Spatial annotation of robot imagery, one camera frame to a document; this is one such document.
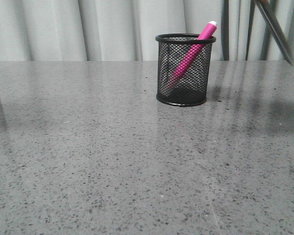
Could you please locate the pink highlighter pen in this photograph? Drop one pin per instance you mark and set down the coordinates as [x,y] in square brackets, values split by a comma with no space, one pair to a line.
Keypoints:
[191,55]

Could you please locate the grey orange scissors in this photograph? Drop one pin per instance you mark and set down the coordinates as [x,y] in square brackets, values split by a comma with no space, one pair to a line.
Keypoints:
[275,29]

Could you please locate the black mesh pen holder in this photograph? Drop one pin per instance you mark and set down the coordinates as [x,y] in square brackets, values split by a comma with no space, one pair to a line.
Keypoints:
[192,87]

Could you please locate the grey curtain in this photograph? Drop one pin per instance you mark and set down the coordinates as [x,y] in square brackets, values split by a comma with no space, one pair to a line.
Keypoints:
[125,30]

